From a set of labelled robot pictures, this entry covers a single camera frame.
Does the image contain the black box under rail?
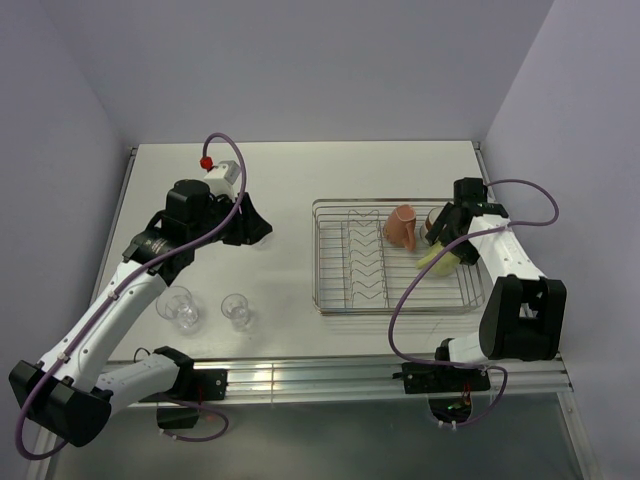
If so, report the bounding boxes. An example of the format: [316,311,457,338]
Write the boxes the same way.
[156,407,199,431]

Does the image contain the clear glass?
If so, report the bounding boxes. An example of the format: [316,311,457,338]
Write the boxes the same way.
[221,293,250,331]
[155,286,199,330]

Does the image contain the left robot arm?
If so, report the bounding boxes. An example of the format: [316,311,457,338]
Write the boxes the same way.
[9,180,273,460]

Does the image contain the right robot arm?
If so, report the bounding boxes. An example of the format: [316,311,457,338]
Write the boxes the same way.
[416,177,567,390]

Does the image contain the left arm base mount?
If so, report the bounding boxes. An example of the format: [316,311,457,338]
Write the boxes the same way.
[141,368,228,403]

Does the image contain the steel cup brown band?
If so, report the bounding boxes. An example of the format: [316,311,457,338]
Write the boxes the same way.
[419,207,443,246]

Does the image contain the orange floral mug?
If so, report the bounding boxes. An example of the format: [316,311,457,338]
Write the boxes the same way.
[383,204,416,252]

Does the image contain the wire dish rack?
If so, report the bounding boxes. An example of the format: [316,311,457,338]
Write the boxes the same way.
[312,198,485,315]

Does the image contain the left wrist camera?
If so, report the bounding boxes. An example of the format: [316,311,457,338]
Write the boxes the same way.
[204,161,241,200]

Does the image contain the purple cable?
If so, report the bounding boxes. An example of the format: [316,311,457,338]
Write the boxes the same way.
[14,132,249,461]
[388,179,560,426]

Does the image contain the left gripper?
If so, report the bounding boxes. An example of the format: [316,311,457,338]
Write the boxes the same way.
[189,192,272,248]

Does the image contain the clear glass front right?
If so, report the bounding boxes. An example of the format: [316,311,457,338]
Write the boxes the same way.
[221,293,250,331]

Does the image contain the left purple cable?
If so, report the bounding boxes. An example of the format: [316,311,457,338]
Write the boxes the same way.
[14,132,249,461]

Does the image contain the green mug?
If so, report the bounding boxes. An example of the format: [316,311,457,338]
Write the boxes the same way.
[416,242,461,277]

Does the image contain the clear glass front left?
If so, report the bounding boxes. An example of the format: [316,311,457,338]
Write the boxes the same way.
[155,286,199,330]

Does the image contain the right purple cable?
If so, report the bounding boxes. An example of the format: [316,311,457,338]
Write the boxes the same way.
[388,179,560,426]

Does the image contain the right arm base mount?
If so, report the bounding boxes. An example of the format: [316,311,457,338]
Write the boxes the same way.
[392,362,491,395]

